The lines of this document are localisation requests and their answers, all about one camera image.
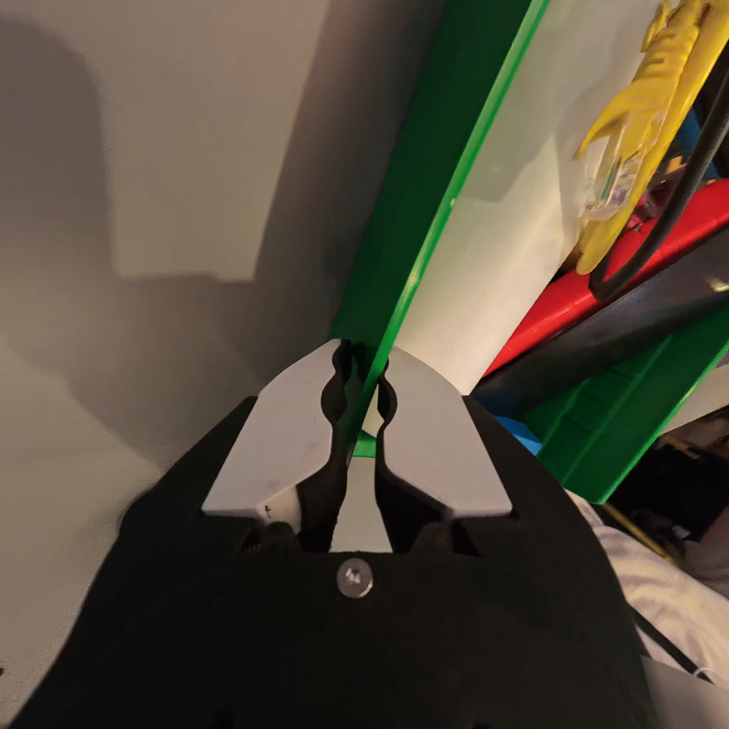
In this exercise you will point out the red plastic bar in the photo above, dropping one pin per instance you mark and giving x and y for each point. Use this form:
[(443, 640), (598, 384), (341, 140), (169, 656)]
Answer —
[(558, 313)]

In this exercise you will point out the green plastic bin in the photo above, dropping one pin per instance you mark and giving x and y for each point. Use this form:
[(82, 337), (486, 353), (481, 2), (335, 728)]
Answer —
[(410, 171)]

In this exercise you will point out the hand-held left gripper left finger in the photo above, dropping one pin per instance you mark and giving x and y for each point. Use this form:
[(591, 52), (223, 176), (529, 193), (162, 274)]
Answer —
[(273, 433)]

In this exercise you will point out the person in white shirt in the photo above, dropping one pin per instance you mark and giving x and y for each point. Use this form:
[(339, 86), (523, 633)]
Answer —
[(655, 592)]

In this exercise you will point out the small blue object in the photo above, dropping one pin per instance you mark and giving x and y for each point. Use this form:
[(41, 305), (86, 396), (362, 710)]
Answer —
[(518, 435)]

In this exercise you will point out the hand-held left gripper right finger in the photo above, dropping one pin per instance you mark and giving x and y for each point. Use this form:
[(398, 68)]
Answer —
[(438, 450)]

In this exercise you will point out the grey desk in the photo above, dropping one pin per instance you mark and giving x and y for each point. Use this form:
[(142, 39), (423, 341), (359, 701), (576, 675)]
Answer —
[(171, 142)]

